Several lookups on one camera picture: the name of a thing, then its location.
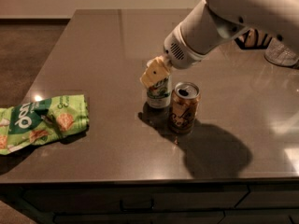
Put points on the clear glass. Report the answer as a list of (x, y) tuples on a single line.
[(278, 54)]

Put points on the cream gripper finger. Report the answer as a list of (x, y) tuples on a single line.
[(156, 72), (151, 61)]

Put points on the green chip bag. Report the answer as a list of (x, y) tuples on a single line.
[(42, 122)]

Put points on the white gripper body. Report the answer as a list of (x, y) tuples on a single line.
[(181, 53)]

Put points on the orange LaCroix can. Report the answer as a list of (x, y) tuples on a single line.
[(185, 100)]

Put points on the black wire basket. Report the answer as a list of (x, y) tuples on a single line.
[(253, 39)]

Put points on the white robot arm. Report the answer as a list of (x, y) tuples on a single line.
[(214, 22)]

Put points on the green white 7up can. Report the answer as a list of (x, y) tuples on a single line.
[(158, 96)]

